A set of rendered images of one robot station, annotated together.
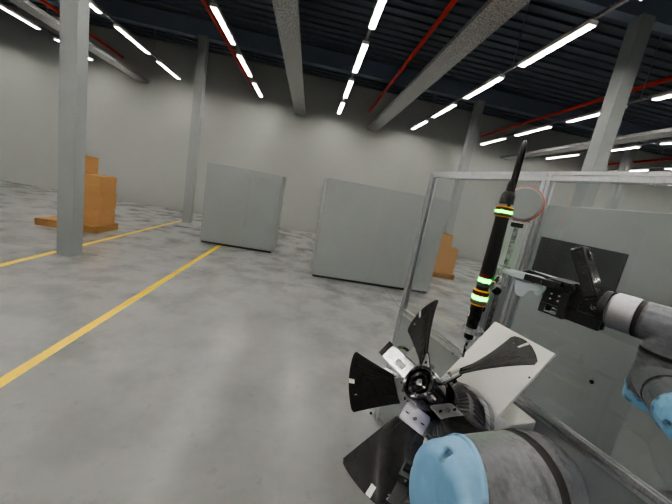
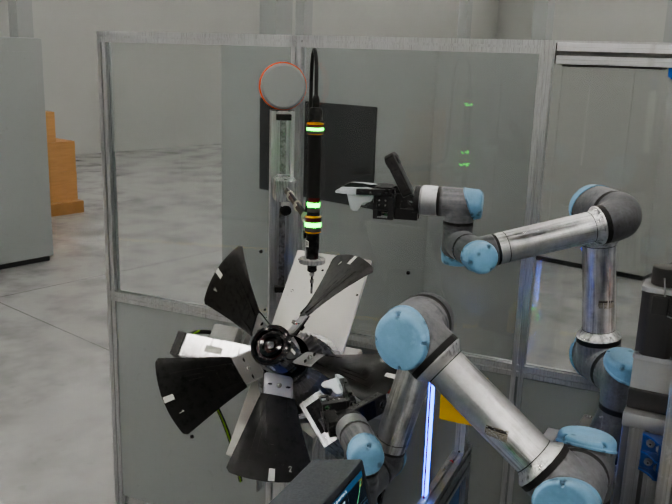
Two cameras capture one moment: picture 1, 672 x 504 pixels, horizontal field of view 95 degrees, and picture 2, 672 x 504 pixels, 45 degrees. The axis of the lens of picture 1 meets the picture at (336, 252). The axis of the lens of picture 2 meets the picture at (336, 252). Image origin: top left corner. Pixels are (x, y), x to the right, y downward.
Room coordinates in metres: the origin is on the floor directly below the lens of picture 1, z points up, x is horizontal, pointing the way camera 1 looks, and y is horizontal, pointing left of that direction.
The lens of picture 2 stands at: (-0.68, 0.93, 1.99)
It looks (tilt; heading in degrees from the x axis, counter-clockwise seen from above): 14 degrees down; 317
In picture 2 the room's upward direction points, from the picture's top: 2 degrees clockwise
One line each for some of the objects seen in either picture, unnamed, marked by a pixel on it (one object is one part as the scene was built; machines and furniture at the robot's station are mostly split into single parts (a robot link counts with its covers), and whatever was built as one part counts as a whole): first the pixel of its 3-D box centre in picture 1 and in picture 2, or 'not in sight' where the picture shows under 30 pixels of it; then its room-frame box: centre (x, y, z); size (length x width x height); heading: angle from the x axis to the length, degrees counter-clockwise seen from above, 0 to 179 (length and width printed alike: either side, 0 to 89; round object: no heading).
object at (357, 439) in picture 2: not in sight; (362, 449); (0.41, -0.19, 1.18); 0.11 x 0.08 x 0.09; 150
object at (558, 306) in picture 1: (575, 301); (396, 200); (0.68, -0.55, 1.63); 0.12 x 0.08 x 0.09; 33
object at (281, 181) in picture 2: (501, 275); (284, 189); (1.39, -0.76, 1.54); 0.10 x 0.07 x 0.08; 148
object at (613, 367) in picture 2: not in sight; (624, 378); (0.21, -0.94, 1.20); 0.13 x 0.12 x 0.14; 149
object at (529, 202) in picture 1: (523, 204); (282, 86); (1.47, -0.81, 1.88); 0.17 x 0.15 x 0.16; 23
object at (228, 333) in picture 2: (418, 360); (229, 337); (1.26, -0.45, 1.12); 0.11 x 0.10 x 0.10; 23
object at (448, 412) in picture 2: not in sight; (464, 400); (0.64, -0.84, 1.02); 0.16 x 0.10 x 0.11; 113
